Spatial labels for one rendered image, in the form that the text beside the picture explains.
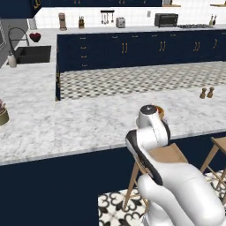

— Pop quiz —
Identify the pancake on plate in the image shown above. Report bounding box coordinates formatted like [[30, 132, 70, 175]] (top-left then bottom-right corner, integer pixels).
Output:
[[154, 105, 165, 119]]

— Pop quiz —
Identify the black toaster oven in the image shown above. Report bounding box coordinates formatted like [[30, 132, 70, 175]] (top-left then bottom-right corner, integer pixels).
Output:
[[154, 12, 179, 28]]

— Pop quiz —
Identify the black sink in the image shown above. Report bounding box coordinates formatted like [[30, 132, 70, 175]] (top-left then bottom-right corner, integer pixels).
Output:
[[14, 45, 52, 65]]

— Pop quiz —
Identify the navy upper cupboard run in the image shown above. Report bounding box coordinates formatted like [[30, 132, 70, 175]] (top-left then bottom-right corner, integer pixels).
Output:
[[0, 0, 163, 19]]

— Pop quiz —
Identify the white soap dispenser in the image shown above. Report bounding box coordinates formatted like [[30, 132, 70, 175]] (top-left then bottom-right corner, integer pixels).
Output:
[[7, 52, 18, 69]]

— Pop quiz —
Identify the plant in olive pot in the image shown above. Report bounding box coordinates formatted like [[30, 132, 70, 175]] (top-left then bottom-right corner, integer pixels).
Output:
[[0, 99, 11, 127]]

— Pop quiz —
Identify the navy lower cupboard run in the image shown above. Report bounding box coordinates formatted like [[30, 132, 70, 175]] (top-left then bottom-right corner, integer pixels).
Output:
[[55, 29, 226, 102]]

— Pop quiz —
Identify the silver toaster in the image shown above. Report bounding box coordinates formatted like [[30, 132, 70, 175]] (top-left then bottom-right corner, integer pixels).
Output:
[[115, 17, 127, 29]]

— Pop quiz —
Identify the navy dining counter base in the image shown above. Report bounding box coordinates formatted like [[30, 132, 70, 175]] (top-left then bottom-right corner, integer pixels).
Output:
[[0, 131, 226, 226]]

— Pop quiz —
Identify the navy cupboard run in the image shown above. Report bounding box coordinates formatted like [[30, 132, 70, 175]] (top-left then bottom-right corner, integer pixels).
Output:
[[55, 29, 226, 102], [0, 0, 163, 19]]

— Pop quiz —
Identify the wooden bar stool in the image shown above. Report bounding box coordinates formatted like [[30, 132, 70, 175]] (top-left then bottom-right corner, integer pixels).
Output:
[[122, 142, 190, 212], [200, 136, 226, 205]]

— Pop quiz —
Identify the dark red bowl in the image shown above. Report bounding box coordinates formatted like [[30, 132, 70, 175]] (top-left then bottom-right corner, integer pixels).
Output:
[[28, 32, 42, 43]]

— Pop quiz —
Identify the black hob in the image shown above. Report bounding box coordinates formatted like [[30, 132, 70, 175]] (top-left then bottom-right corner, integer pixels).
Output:
[[177, 23, 215, 30]]

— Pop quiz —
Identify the rail with hanging tools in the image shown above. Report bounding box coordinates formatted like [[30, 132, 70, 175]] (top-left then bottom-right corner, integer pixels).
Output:
[[100, 10, 116, 26]]

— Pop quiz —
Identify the black arched tap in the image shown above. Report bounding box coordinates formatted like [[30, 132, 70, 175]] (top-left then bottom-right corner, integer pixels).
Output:
[[7, 26, 31, 57]]

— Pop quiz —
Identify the wooden knife block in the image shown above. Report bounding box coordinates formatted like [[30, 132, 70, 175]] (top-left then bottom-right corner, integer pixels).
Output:
[[78, 15, 86, 30]]

